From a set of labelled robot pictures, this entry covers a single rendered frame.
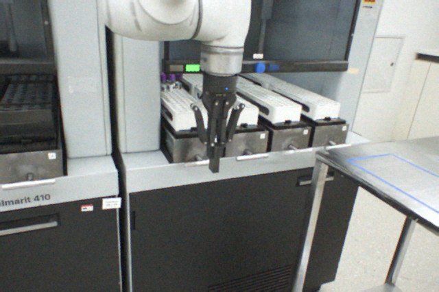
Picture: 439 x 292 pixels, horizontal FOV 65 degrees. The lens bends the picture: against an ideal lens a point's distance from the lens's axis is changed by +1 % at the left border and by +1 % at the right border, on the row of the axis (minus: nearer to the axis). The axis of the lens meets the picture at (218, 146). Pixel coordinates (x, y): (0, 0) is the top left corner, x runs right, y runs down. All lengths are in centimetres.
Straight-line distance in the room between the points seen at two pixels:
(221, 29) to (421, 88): 267
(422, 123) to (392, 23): 83
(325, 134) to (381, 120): 213
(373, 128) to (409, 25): 84
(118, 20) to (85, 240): 60
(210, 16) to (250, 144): 44
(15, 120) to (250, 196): 67
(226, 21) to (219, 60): 8
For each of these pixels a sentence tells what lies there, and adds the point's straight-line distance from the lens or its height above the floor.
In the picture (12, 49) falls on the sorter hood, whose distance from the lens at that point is 89.
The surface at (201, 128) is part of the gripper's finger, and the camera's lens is 77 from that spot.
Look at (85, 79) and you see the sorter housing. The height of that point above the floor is 95.
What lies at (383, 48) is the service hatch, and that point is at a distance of 300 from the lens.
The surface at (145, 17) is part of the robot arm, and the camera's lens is 62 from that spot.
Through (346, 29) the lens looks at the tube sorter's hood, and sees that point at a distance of 119.
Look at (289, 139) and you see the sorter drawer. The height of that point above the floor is 77.
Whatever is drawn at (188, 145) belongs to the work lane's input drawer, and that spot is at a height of 79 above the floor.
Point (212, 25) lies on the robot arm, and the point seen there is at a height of 110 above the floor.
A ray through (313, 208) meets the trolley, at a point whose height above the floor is 66.
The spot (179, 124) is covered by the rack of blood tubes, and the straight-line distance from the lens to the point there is 93.
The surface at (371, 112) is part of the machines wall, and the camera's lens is 313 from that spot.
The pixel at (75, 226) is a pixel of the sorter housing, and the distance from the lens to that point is 97.
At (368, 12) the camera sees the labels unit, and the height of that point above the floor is 114.
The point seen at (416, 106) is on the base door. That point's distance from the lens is 326.
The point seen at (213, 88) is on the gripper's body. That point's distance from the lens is 73.
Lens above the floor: 114
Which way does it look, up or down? 23 degrees down
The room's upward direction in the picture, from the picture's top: 4 degrees clockwise
